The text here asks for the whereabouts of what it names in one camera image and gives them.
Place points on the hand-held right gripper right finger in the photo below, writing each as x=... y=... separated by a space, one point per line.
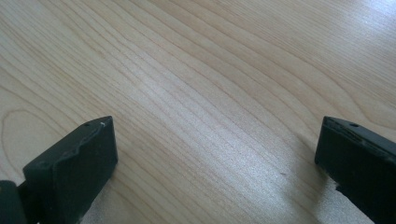
x=358 y=161

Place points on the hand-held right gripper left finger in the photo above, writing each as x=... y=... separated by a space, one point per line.
x=77 y=165

